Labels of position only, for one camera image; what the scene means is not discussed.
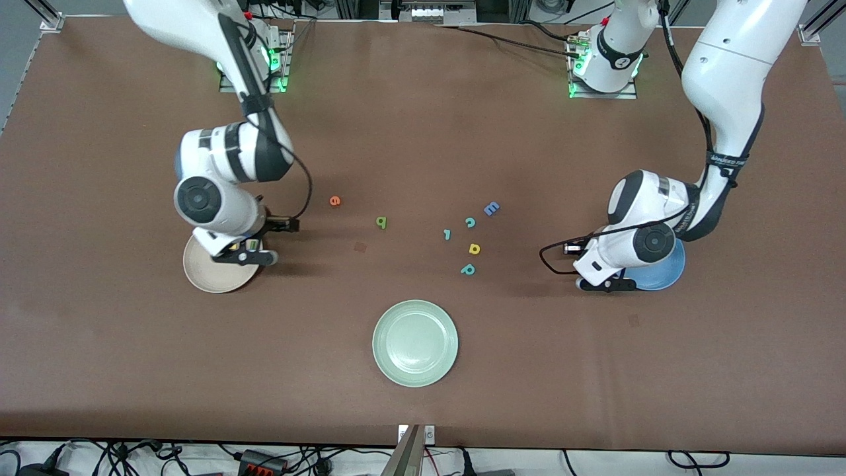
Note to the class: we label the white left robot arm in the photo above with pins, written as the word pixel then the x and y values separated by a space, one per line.
pixel 727 66

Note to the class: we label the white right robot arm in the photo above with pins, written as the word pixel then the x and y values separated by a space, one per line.
pixel 165 20

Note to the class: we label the beige brown plate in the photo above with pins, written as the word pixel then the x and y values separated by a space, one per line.
pixel 218 274

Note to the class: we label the blue plate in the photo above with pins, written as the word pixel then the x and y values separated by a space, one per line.
pixel 664 274

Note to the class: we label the blue foam letter E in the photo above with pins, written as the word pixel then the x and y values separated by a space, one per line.
pixel 492 209

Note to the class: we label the pale green plate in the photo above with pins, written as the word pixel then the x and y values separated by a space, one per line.
pixel 415 343

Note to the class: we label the black orange power connector box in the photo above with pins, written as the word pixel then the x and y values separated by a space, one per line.
pixel 261 463

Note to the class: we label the grey metal control box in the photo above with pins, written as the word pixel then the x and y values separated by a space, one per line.
pixel 429 12

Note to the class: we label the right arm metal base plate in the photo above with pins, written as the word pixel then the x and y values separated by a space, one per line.
pixel 228 88

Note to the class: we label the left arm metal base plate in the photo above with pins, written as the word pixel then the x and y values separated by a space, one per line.
pixel 628 96

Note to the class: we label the grey metal camera mount bar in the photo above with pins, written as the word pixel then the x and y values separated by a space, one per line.
pixel 408 456

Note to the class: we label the aluminium frame corner bracket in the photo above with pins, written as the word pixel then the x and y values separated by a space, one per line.
pixel 51 23
pixel 816 34

